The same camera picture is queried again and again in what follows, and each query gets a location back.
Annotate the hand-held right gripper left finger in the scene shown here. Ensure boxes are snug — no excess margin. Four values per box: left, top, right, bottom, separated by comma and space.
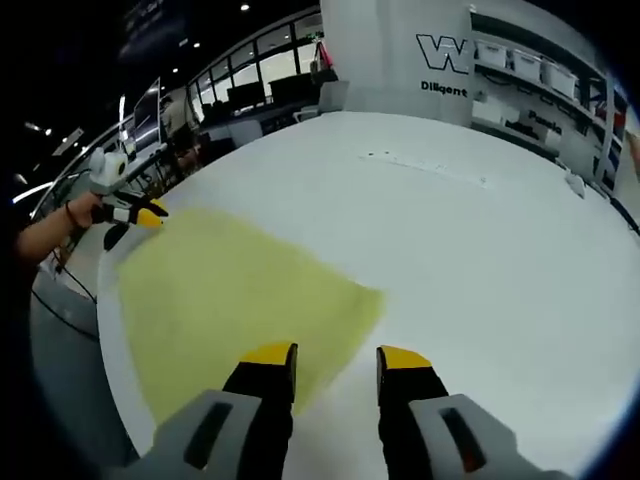
124, 342, 300, 480

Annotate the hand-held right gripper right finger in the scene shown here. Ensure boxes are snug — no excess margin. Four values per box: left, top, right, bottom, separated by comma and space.
375, 344, 571, 480

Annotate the yellow blue black garment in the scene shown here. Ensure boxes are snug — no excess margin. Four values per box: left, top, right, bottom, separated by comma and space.
115, 207, 386, 426

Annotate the person's left hand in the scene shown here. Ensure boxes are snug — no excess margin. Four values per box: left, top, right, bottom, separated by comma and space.
74, 192, 119, 229

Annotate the black wrist band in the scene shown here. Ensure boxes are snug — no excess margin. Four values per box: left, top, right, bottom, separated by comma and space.
63, 200, 84, 231

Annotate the large tilted monitor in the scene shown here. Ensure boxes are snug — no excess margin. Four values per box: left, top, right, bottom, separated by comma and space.
132, 77, 164, 151

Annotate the white desk with dark panel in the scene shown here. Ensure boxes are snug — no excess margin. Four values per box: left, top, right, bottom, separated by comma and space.
199, 112, 266, 151

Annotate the black computer monitor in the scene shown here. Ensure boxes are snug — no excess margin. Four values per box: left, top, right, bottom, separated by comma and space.
227, 82, 266, 109
269, 74, 314, 104

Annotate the dark hanging banner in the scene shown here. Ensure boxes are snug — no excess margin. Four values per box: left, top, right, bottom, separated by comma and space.
119, 0, 191, 66

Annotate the grey chair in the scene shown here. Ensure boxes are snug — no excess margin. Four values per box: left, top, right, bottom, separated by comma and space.
319, 80, 351, 114

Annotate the pink grey hanging bag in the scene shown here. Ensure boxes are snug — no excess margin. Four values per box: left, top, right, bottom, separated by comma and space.
310, 42, 337, 86

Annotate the small white object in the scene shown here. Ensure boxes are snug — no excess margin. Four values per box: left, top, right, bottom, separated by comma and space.
563, 168, 587, 199

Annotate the white box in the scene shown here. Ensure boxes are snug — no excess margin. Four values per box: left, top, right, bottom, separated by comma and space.
472, 99, 506, 126

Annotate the grey metal shelving rack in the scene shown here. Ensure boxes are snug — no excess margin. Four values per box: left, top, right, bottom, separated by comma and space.
467, 7, 629, 194

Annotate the white storage bin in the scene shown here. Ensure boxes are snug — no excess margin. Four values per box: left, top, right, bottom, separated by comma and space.
474, 39, 509, 66
512, 49, 544, 80
544, 59, 579, 96

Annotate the black cable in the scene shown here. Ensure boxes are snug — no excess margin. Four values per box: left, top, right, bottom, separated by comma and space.
32, 249, 99, 344

